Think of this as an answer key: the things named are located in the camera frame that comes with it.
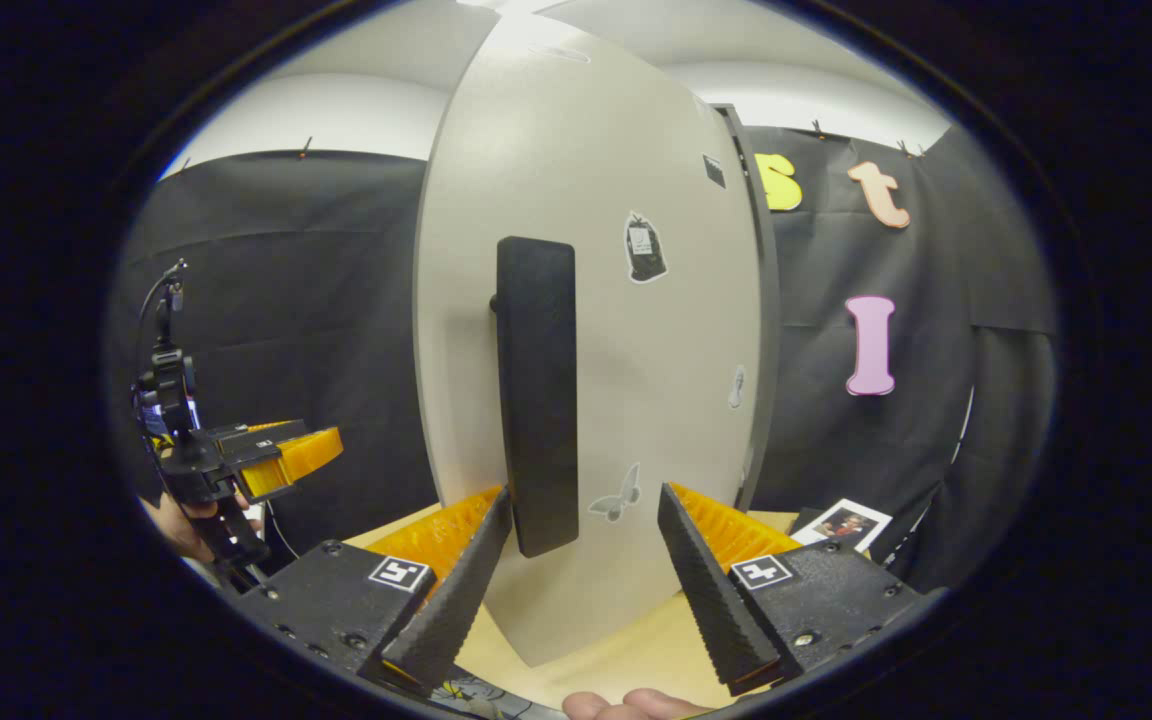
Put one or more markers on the black backdrop cloth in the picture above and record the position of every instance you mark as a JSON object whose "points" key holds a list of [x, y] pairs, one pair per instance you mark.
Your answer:
{"points": [[316, 280]]}

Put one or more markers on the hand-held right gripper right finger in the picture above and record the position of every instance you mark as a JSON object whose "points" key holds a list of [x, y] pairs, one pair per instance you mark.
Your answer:
{"points": [[711, 590]]}

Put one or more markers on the beige cabinet door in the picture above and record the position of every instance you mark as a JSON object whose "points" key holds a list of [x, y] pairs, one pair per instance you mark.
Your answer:
{"points": [[636, 380]]}

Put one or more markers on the small white photo box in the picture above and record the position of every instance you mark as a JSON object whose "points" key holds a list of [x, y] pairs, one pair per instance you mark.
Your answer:
{"points": [[841, 525]]}

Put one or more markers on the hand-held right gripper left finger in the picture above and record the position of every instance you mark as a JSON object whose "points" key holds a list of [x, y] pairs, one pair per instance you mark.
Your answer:
{"points": [[456, 595]]}

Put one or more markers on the dark grey cabinet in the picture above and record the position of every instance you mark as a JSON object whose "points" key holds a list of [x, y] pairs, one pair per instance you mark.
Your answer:
{"points": [[766, 320]]}

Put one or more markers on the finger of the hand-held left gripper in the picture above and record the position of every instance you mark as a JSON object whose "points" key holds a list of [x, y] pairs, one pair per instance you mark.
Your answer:
{"points": [[251, 433], [291, 460]]}

